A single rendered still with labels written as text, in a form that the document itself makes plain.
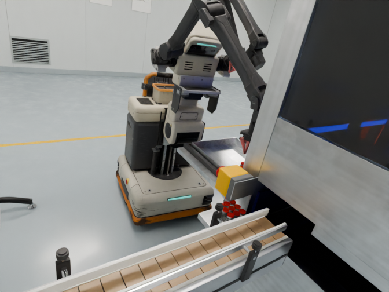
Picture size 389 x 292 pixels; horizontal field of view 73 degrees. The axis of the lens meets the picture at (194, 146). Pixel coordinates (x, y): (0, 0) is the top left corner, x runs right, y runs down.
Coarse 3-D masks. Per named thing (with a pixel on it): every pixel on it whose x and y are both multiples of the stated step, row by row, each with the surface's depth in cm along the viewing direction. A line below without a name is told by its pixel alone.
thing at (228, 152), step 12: (192, 144) 116; (204, 144) 120; (216, 144) 124; (228, 144) 128; (240, 144) 127; (204, 156) 109; (216, 156) 115; (228, 156) 117; (240, 156) 119; (216, 168) 102
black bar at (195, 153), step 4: (184, 144) 117; (188, 144) 116; (188, 148) 114; (192, 148) 114; (192, 152) 112; (196, 152) 111; (196, 156) 110; (200, 156) 108; (200, 160) 107; (204, 160) 106; (204, 164) 105; (208, 164) 104; (208, 168) 103; (212, 168) 101; (212, 172) 101; (216, 176) 99
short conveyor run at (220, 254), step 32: (224, 224) 64; (256, 224) 72; (64, 256) 46; (128, 256) 51; (160, 256) 57; (192, 256) 58; (224, 256) 57; (256, 256) 57; (64, 288) 45; (96, 288) 48; (128, 288) 45; (160, 288) 50; (192, 288) 51; (224, 288) 58
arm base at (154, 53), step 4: (152, 48) 143; (152, 52) 144; (156, 52) 141; (152, 56) 142; (156, 56) 141; (160, 56) 140; (152, 60) 142; (156, 60) 143; (160, 60) 142; (164, 60) 142; (168, 60) 146; (156, 64) 144; (160, 64) 145; (164, 64) 146; (168, 64) 146; (172, 64) 147
